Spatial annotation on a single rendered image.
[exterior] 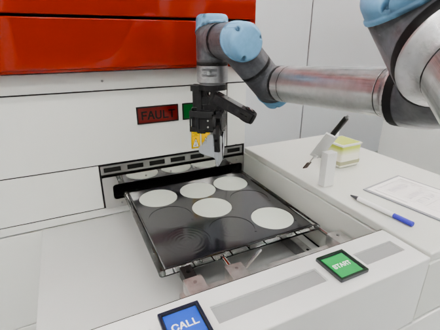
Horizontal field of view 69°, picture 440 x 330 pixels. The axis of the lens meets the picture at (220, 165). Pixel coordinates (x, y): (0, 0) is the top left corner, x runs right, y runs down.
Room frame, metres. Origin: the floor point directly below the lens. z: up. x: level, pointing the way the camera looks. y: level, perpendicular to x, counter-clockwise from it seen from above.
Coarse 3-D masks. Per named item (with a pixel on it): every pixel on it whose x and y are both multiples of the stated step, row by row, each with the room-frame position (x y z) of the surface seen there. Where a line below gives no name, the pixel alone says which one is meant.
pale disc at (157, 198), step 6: (150, 192) 0.79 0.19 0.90; (156, 192) 0.79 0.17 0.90; (162, 192) 0.79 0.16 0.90; (168, 192) 0.79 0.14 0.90; (174, 192) 0.79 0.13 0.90; (144, 198) 0.76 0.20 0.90; (150, 198) 0.76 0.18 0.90; (156, 198) 0.76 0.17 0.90; (162, 198) 0.76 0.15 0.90; (168, 198) 0.76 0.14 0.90; (174, 198) 0.76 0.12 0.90; (144, 204) 0.72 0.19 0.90; (150, 204) 0.72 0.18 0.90; (156, 204) 0.72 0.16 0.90; (162, 204) 0.72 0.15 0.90; (168, 204) 0.72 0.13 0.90
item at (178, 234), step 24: (144, 192) 0.79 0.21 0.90; (216, 192) 0.79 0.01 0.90; (240, 192) 0.79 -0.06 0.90; (264, 192) 0.79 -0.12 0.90; (144, 216) 0.66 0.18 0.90; (168, 216) 0.67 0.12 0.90; (192, 216) 0.66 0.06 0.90; (240, 216) 0.66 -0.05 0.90; (168, 240) 0.57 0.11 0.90; (192, 240) 0.57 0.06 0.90; (216, 240) 0.57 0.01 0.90; (240, 240) 0.57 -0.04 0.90; (168, 264) 0.49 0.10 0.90
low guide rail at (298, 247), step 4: (284, 240) 0.66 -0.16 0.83; (288, 240) 0.65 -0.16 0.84; (292, 240) 0.64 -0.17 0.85; (296, 240) 0.64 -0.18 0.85; (300, 240) 0.64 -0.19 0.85; (284, 244) 0.66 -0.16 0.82; (288, 244) 0.65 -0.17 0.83; (292, 244) 0.64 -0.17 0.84; (296, 244) 0.62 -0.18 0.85; (300, 244) 0.62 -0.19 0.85; (304, 244) 0.62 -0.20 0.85; (288, 248) 0.65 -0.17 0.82; (292, 248) 0.63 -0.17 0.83; (296, 248) 0.62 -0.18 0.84; (300, 248) 0.61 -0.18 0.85; (304, 248) 0.61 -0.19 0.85; (308, 248) 0.61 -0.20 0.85; (296, 252) 0.62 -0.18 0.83; (300, 252) 0.61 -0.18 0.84
